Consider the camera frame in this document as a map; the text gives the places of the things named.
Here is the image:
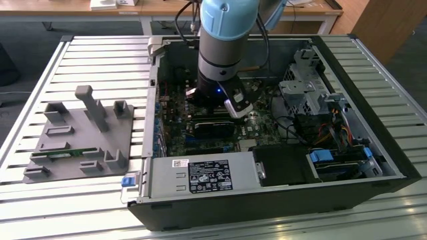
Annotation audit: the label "black RAM stick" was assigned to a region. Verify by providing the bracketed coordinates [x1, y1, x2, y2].
[189, 112, 244, 123]

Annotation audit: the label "black graphics card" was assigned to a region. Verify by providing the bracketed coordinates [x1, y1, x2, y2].
[190, 120, 236, 140]

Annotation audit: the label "green motherboard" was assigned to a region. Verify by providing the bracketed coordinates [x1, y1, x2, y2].
[156, 79, 288, 156]

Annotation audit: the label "small silver heatsink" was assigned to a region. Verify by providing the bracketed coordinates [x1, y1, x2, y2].
[238, 139, 256, 151]

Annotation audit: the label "silver drive cage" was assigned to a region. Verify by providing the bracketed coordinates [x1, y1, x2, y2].
[277, 49, 336, 116]

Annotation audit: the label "silver power supply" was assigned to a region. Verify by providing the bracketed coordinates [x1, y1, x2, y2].
[145, 152, 259, 199]

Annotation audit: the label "grey parts rack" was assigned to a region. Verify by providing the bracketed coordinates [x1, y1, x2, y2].
[21, 84, 134, 185]

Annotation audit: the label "blue disk carrier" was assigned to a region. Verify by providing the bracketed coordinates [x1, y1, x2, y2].
[308, 149, 335, 166]

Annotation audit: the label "green RAM stick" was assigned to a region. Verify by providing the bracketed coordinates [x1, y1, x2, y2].
[45, 147, 98, 159]

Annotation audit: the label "black PC case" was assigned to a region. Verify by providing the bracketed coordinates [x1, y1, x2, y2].
[125, 34, 421, 232]

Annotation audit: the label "white box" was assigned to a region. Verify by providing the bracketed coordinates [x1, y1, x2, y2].
[89, 0, 120, 11]

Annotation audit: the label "wooden desk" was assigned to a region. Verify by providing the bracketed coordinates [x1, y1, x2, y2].
[0, 0, 344, 36]

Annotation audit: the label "wooden cabinet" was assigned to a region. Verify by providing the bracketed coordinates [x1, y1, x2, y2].
[349, 0, 427, 66]

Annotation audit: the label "black power cable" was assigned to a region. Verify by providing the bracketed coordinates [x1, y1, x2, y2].
[272, 115, 308, 145]

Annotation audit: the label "black camera cable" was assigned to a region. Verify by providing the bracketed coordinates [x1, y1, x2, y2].
[174, 0, 272, 72]

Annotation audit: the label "black plastic duct cover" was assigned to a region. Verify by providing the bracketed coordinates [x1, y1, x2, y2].
[250, 144, 321, 187]

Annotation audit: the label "orange and yellow wires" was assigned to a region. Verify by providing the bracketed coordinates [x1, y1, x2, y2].
[316, 124, 355, 146]

